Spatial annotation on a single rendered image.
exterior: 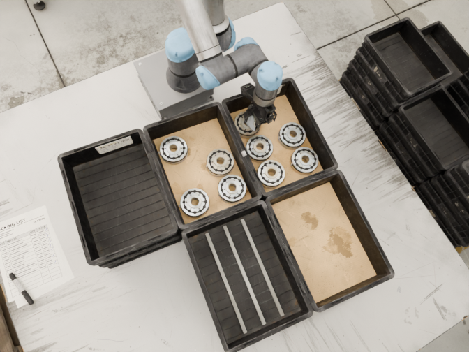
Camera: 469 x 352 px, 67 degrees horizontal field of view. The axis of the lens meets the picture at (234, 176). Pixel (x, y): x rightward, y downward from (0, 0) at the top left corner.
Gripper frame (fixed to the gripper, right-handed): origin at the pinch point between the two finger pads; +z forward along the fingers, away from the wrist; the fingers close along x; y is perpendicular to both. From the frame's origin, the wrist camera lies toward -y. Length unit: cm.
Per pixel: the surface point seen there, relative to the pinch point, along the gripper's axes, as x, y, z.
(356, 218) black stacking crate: 12, 51, -4
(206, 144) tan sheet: -20.7, 0.0, 2.0
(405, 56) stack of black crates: 107, -9, 36
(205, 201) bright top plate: -31.7, 20.1, -0.8
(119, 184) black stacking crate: -56, -1, 2
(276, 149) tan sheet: 2.4, 14.0, 2.0
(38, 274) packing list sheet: -96, 12, 15
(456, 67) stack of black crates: 153, 4, 58
